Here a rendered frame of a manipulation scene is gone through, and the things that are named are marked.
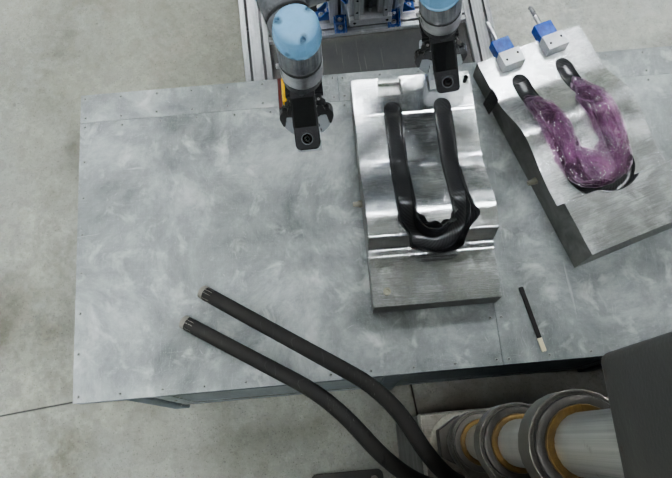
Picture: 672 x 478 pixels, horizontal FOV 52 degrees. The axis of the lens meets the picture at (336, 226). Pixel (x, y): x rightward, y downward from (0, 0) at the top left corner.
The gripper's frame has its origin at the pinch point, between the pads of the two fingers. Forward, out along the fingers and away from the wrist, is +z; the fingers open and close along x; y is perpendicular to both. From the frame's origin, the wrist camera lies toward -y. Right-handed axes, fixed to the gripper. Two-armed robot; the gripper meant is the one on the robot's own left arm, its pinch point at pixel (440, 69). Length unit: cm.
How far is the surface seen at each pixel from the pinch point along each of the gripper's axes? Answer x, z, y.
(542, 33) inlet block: -24.4, 12.6, 9.9
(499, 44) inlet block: -14.4, 10.9, 8.1
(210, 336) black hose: 53, -4, -50
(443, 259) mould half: 4.2, 2.4, -39.6
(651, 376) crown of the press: -2, -102, -57
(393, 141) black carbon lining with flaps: 11.6, 3.1, -13.2
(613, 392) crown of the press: -2, -97, -58
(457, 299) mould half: 2.5, 1.5, -48.0
